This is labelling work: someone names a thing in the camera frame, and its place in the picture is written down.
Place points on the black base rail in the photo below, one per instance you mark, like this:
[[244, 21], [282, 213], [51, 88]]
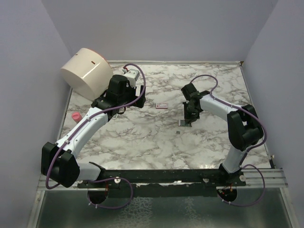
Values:
[[161, 183]]

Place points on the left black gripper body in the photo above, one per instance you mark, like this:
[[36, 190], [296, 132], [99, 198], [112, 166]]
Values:
[[129, 96]]

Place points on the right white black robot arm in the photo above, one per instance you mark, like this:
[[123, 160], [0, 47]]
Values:
[[244, 129]]

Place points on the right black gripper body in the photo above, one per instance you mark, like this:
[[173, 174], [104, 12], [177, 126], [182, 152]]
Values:
[[189, 112]]

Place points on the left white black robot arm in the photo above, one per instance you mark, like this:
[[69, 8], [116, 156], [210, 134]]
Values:
[[58, 161]]

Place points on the pink capped bottle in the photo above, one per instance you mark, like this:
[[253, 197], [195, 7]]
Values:
[[76, 116]]

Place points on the staple box with staples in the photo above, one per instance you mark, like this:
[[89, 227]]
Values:
[[183, 123]]

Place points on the red white staple box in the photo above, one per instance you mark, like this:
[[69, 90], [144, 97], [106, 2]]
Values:
[[161, 106]]

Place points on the cream round bread box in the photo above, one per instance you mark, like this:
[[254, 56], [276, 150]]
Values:
[[88, 73]]

